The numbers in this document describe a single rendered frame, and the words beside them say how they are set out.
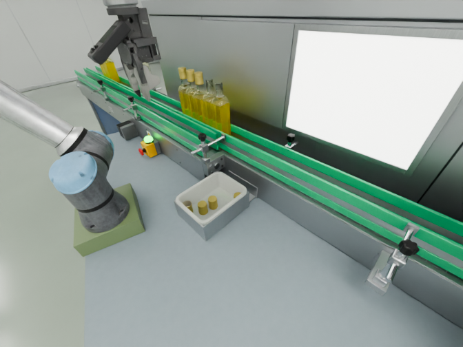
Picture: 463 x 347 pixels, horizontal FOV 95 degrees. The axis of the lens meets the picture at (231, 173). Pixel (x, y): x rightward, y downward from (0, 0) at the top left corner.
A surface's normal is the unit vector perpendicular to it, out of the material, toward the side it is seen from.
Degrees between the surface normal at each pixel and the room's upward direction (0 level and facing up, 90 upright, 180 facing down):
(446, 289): 90
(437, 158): 90
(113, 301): 0
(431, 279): 90
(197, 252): 0
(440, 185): 90
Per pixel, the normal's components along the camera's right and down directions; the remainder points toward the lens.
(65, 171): -0.04, -0.64
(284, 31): -0.71, 0.47
